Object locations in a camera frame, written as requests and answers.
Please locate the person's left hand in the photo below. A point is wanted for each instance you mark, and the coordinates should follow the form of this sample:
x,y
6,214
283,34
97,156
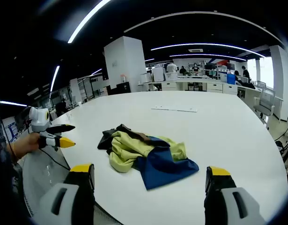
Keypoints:
x,y
26,143

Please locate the person's patterned clothing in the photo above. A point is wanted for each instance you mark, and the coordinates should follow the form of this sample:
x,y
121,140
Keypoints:
x,y
5,178

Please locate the white table socket strip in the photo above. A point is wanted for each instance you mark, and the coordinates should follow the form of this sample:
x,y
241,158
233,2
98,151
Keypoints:
x,y
176,108

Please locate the white box unit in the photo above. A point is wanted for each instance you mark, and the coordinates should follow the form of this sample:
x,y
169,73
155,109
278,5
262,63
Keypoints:
x,y
159,74

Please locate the blue storage bin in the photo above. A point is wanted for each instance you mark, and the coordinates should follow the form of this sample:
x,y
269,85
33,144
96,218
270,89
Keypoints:
x,y
231,78

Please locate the white mesh office chair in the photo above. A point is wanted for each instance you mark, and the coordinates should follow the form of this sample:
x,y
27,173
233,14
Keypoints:
x,y
40,173

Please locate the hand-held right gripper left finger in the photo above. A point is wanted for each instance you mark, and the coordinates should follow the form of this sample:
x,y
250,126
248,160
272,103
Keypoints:
x,y
80,192

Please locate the orange capped container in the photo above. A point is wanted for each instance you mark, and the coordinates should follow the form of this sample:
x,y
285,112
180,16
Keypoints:
x,y
122,78

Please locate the grey mesh office chair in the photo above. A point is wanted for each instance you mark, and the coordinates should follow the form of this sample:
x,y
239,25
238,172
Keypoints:
x,y
265,100

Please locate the black cabinet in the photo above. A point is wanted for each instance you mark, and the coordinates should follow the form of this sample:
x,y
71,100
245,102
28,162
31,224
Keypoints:
x,y
123,87

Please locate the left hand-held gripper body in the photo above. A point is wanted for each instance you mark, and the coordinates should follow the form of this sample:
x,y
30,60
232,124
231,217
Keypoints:
x,y
38,117

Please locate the yellow blue grey garment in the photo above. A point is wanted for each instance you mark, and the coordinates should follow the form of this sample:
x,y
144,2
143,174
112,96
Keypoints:
x,y
148,154

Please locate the long curved ceiling light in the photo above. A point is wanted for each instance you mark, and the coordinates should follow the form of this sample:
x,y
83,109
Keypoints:
x,y
204,44

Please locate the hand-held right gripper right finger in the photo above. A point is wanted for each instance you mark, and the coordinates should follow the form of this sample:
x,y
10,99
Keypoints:
x,y
218,199

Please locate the long white workbench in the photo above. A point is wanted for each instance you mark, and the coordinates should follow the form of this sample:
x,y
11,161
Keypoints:
x,y
172,85

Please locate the ceiling air vent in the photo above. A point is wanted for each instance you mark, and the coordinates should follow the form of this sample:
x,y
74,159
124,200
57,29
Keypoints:
x,y
195,50

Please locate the short curved ceiling light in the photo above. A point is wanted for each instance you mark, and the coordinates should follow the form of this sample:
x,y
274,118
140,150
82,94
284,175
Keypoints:
x,y
204,55

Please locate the straight ceiling light strip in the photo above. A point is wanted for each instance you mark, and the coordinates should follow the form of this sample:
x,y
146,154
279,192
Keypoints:
x,y
87,20
54,79

